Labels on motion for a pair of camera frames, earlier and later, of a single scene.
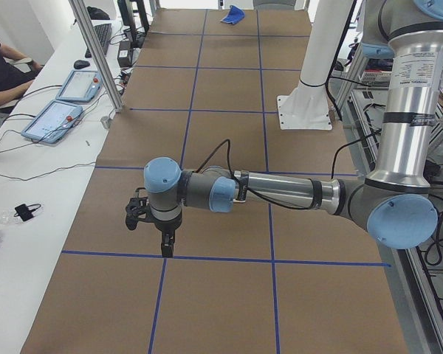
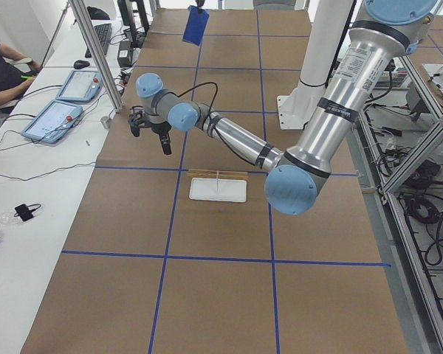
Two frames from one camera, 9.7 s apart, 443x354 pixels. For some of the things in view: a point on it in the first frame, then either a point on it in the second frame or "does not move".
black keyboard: x=103 y=32 does not move
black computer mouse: x=79 y=64 does not move
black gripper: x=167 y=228 to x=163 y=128
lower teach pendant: x=54 y=122 does not move
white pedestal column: x=306 y=107 does not move
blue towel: x=234 y=16 to x=196 y=25
